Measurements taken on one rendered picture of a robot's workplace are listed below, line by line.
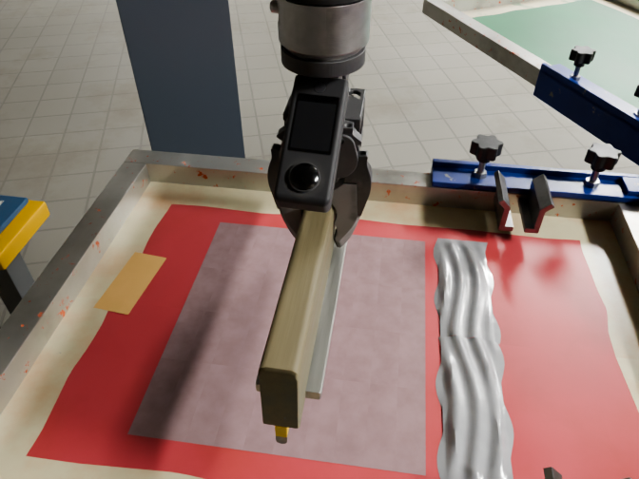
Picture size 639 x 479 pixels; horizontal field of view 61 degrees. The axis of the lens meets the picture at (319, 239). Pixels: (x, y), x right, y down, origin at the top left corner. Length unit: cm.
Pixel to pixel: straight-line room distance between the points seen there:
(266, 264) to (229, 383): 19
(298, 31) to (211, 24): 58
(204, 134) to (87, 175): 172
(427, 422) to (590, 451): 16
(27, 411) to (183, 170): 42
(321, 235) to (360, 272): 24
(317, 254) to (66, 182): 236
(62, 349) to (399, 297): 41
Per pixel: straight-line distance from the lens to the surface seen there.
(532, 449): 62
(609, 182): 91
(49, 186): 278
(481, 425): 61
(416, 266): 75
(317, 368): 48
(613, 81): 135
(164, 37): 102
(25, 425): 66
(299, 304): 44
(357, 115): 50
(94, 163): 286
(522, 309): 73
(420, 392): 62
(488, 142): 82
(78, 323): 73
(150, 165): 91
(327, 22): 43
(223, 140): 111
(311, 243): 49
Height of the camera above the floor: 147
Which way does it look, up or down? 42 degrees down
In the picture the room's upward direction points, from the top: straight up
